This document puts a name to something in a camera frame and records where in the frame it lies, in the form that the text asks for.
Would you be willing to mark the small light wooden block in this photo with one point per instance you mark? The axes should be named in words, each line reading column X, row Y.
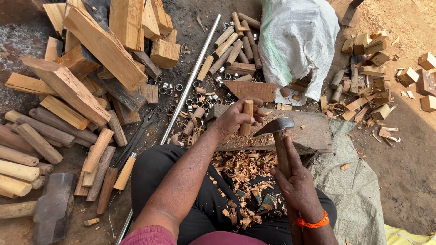
column 427, row 61
column 429, row 103
column 408, row 76

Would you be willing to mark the person's maroon shirt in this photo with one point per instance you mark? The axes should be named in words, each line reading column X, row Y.
column 150, row 239

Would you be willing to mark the grey woven sack cloth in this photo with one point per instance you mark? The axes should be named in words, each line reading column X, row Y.
column 351, row 197

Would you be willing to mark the flat brown wooden board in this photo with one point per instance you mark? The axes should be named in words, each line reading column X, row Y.
column 253, row 91

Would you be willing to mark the heap of wood offcuts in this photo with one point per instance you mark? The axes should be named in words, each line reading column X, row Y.
column 371, row 47

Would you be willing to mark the dark brown wooden block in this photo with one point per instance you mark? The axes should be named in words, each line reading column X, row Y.
column 425, row 83

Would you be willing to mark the heap of split wood blocks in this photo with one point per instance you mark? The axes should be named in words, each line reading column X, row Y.
column 102, row 44

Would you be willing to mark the person's right hand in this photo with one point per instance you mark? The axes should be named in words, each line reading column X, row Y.
column 299, row 190

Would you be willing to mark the large iron sledgehammer head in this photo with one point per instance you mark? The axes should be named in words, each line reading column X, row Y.
column 54, row 204

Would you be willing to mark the scatter of metal ferrule rings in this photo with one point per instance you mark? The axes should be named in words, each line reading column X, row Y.
column 166, row 91

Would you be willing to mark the long steel pipe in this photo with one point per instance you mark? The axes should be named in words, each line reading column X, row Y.
column 190, row 78

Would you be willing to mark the person's black trousers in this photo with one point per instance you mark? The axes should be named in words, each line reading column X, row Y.
column 153, row 170

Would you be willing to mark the person's left fingers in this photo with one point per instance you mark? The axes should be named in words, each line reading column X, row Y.
column 258, row 115

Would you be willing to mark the white woven sack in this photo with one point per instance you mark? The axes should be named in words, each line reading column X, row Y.
column 299, row 40

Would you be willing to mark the orange thread wristband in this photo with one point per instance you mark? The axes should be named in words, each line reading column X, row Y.
column 311, row 224

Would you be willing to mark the brown wooden stick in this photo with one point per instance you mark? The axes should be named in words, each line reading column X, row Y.
column 194, row 119

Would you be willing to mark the black iron tongs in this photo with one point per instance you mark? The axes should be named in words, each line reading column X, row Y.
column 136, row 137

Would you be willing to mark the weathered wooden chopping block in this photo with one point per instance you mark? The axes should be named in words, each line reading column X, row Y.
column 306, row 139

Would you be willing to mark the heap of rounded wooden sticks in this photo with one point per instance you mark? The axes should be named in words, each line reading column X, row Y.
column 37, row 143

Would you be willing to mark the small wood chip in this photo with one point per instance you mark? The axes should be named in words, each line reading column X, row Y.
column 91, row 222

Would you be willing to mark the person's left hand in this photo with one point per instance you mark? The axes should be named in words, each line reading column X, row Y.
column 231, row 119

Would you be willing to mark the yellow cloth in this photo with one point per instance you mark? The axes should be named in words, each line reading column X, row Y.
column 408, row 236

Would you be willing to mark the pile of wood shavings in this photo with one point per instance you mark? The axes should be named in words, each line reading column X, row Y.
column 238, row 166

